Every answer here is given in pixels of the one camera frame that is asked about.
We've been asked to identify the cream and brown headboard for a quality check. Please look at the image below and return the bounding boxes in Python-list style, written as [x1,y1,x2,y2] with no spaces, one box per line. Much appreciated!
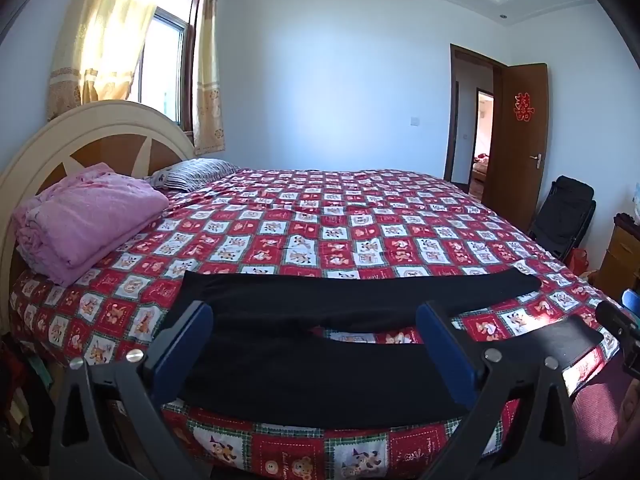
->
[0,100,197,336]

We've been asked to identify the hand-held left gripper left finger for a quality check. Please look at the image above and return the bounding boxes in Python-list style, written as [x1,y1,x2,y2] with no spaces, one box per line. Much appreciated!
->
[49,300,216,480]

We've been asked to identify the brown door frame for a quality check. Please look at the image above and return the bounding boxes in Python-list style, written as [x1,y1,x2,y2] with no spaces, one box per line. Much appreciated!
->
[444,43,508,206]

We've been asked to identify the black pants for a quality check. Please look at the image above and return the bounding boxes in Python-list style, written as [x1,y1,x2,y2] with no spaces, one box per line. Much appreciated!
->
[157,267,606,431]

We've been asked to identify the red patchwork printed bedspread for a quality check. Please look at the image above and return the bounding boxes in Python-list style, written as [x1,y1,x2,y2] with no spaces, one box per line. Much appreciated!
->
[10,167,631,478]

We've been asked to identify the wooden cabinet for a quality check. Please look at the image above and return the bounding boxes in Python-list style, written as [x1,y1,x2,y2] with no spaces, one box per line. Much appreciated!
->
[597,214,640,301]

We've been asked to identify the black folding chair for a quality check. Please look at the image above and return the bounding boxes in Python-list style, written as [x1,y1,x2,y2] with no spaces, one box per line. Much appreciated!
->
[527,176,597,261]

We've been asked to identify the red paper door decoration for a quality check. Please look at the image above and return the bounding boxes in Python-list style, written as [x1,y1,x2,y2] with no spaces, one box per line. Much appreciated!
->
[512,92,534,122]

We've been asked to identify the window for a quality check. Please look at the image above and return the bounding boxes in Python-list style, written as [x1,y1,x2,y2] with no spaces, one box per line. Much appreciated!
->
[135,0,201,133]

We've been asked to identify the red bag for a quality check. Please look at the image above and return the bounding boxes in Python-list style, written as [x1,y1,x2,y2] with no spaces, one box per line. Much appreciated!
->
[567,248,590,276]

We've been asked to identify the wide yellow curtain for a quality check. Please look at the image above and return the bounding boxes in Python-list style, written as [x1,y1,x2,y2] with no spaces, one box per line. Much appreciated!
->
[46,0,176,122]

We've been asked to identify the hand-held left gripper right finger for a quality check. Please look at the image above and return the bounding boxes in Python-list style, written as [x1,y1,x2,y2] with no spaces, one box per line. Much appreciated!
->
[415,301,596,480]

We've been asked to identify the brown wooden door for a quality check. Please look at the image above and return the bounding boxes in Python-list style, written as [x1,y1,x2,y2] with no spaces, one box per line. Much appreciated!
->
[487,63,549,233]

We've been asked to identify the striped pillow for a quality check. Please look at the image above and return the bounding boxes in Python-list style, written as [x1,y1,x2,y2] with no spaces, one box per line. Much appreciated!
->
[145,158,241,192]

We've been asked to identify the folded pink blanket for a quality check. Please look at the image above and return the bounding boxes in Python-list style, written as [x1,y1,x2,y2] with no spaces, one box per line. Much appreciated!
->
[11,162,171,288]

